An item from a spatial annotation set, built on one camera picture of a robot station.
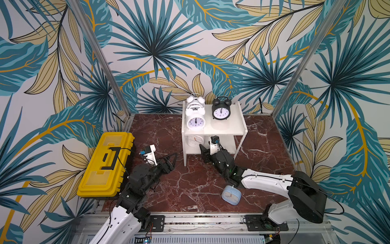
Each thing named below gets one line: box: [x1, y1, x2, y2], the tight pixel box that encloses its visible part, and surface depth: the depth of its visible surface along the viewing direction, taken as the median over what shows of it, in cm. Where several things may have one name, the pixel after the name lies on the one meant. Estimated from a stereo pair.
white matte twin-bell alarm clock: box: [185, 103, 206, 132], surface depth 65 cm
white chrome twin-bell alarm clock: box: [185, 92, 206, 120], surface depth 65 cm
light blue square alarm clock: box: [221, 185, 243, 206], surface depth 78 cm
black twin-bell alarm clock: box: [211, 95, 232, 121], surface depth 70 cm
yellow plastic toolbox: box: [77, 132, 136, 198], surface depth 75 cm
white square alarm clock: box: [186, 135, 204, 149], surface depth 81 cm
